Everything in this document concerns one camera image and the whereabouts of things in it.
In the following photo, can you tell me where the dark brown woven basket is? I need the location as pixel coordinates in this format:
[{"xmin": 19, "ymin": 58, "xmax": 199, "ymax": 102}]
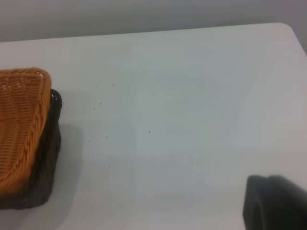
[{"xmin": 0, "ymin": 88, "xmax": 63, "ymax": 211}]

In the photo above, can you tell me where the orange woven basket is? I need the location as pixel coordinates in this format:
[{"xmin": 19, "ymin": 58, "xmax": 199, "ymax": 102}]
[{"xmin": 0, "ymin": 67, "xmax": 53, "ymax": 192}]

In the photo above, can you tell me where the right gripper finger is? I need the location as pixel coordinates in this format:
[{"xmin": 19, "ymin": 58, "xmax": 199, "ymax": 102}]
[{"xmin": 241, "ymin": 174, "xmax": 307, "ymax": 230}]

